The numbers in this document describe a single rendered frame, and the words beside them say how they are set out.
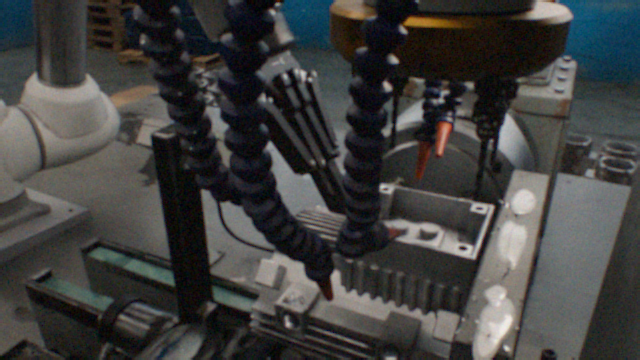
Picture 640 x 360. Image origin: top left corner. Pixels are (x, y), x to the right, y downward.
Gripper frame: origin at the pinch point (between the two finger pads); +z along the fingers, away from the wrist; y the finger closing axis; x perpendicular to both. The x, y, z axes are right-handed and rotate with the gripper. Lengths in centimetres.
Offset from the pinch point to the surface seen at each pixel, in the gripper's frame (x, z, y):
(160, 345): -2.7, -1.8, -29.8
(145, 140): 40.8, -16.6, 14.4
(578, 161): 12, 93, 248
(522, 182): -18.2, 7.3, 5.7
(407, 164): -2.8, 3.5, 14.7
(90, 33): 533, -207, 442
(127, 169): 87, -15, 43
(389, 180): 0.3, 4.6, 13.7
